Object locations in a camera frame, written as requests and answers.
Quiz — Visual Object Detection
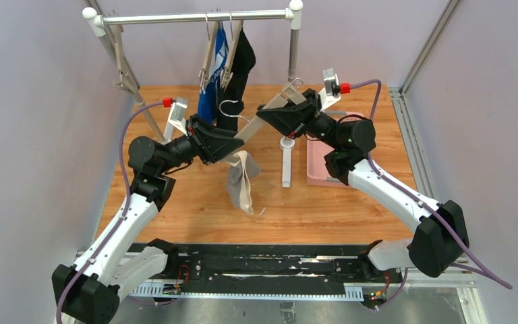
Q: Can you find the grey white underwear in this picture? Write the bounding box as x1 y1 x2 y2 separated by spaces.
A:
226 151 261 215

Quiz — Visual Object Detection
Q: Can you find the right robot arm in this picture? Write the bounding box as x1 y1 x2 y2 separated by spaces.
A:
256 89 469 277

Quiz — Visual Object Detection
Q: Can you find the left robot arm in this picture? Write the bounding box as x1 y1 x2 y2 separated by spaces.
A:
52 115 245 323

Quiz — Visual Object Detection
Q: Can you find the blue underwear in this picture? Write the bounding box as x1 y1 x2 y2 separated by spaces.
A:
197 22 229 124

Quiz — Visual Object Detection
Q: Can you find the black underwear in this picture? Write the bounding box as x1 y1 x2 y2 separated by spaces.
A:
217 29 256 132

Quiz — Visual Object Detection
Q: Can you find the beige hanger with blue underwear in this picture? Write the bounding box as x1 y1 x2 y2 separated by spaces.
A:
199 12 218 91

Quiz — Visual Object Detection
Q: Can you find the beige hanger with black underwear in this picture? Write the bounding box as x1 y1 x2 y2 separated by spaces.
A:
219 11 243 90

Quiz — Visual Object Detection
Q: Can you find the empty beige hanger left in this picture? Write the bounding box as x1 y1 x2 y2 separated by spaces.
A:
111 25 128 90

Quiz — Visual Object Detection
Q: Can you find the pink plastic basket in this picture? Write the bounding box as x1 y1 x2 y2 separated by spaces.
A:
306 113 372 188

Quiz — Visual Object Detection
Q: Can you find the metal clothes rack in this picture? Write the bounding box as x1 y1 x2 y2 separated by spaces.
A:
82 1 304 178

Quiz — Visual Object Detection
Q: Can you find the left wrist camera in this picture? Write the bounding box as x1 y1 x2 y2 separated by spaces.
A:
168 97 188 135

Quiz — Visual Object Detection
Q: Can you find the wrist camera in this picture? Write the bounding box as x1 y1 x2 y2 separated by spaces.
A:
319 68 341 111
168 97 188 135

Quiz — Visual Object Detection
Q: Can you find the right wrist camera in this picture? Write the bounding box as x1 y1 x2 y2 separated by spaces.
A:
319 68 341 111

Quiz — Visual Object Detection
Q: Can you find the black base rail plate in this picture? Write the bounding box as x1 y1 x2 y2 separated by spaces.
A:
131 244 403 302

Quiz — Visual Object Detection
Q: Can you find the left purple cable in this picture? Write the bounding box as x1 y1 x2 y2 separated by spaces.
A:
55 97 174 324

